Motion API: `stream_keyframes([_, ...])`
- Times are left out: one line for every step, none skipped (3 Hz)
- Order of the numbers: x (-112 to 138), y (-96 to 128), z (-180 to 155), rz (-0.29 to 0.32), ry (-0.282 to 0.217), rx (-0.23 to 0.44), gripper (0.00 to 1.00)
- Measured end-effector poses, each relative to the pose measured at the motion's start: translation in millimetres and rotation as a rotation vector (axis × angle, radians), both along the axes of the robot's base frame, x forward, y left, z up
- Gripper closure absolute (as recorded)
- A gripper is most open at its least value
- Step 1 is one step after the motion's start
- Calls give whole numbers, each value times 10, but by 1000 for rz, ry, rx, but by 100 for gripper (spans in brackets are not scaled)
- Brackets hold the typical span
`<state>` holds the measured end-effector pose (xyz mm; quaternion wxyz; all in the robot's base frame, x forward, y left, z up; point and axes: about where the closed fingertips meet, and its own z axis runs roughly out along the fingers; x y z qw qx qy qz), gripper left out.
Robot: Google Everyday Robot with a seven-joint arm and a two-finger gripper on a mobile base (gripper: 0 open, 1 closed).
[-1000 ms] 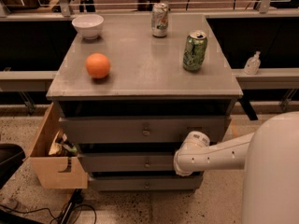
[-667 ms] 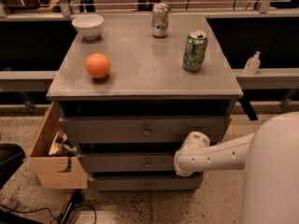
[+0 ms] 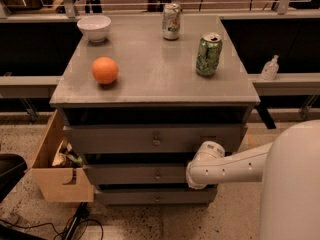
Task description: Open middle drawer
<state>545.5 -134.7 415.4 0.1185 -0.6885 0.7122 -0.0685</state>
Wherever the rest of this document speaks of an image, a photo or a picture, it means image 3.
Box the clear sanitizer bottle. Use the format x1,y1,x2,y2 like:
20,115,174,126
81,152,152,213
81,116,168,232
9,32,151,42
261,55,279,81

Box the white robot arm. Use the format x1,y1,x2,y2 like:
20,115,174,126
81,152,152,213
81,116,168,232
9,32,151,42
186,120,320,240

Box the white soda can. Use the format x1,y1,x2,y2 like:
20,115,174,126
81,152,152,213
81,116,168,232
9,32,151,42
162,3,180,40

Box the grey top drawer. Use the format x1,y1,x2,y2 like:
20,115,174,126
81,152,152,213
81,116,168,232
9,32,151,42
64,124,247,154

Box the grey metal railing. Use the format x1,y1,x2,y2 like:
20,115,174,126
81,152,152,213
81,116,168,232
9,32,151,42
0,9,320,98

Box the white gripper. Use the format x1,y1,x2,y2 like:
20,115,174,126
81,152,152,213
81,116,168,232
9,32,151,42
186,163,215,190

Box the wooden side box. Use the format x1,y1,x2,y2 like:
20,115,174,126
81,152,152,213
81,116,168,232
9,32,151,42
31,111,94,202

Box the orange fruit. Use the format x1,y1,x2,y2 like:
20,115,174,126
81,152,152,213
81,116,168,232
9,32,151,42
91,57,119,84

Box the black chair edge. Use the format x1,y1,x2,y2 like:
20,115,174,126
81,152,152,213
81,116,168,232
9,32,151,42
0,153,27,202

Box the white bowl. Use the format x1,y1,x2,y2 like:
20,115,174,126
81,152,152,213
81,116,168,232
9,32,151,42
77,15,112,42

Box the grey drawer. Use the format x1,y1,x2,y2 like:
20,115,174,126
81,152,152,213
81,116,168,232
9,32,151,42
84,163,186,185
95,187,217,205
64,124,247,154

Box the black floor cables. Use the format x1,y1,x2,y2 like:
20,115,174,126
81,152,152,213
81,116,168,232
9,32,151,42
0,202,105,240

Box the grey bottom drawer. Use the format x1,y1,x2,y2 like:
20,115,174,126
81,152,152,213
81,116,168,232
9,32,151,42
95,187,217,205

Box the green soda can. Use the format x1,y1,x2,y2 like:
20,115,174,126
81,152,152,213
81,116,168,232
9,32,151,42
196,32,222,77

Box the snack bags in box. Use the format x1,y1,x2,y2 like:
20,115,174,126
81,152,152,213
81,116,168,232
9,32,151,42
52,139,83,168

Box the grey drawer cabinet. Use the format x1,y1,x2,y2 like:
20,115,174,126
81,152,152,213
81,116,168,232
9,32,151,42
51,14,259,200

